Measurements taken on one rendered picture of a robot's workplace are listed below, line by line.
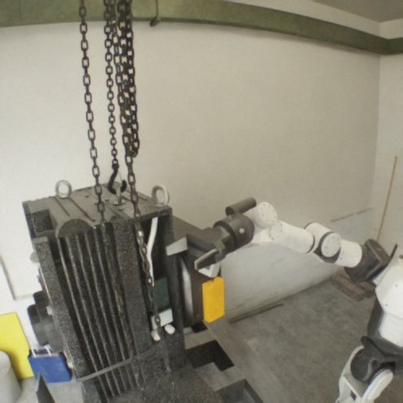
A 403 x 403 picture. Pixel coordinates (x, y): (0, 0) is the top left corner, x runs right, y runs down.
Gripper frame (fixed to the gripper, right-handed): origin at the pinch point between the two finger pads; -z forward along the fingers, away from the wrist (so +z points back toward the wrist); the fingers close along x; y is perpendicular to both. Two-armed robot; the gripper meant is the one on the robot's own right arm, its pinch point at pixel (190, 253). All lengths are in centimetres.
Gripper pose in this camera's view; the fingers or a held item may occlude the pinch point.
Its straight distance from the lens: 69.7
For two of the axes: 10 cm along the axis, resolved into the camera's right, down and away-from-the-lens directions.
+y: -0.9, -9.5, -3.1
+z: 7.4, -2.7, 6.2
